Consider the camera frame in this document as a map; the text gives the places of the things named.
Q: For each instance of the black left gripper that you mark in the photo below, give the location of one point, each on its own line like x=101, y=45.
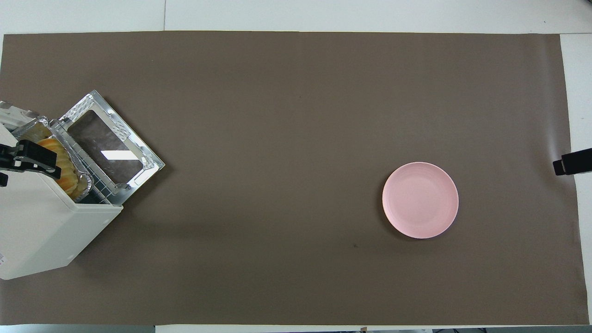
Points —
x=34, y=155

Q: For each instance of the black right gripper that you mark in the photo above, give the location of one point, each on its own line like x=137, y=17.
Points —
x=576, y=163

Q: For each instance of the sliced yellow bread loaf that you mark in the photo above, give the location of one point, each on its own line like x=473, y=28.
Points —
x=69, y=178

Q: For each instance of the silver foil baking tray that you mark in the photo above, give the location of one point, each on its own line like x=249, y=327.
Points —
x=87, y=181

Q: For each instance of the cream toaster oven body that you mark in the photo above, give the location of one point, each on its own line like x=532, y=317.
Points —
x=41, y=226

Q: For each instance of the glass oven door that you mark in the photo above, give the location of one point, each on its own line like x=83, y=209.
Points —
x=111, y=148

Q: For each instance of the pink round plate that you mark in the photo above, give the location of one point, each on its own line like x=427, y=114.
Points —
x=420, y=200

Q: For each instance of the brown table mat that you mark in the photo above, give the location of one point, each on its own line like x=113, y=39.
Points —
x=277, y=162

